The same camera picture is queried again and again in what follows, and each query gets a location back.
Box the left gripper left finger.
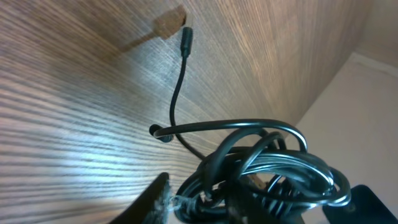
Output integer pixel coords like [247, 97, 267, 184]
[109, 172, 171, 224]

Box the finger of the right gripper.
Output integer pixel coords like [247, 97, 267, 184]
[322, 185, 397, 224]

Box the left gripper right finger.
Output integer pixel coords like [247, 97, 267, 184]
[226, 183, 304, 224]

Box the black USB cable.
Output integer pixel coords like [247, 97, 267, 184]
[149, 26, 352, 224]

